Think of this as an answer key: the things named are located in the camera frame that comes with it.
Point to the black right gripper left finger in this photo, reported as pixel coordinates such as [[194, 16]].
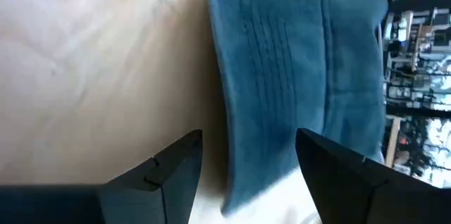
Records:
[[105, 204]]

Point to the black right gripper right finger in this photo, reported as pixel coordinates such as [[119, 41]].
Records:
[[370, 199]]

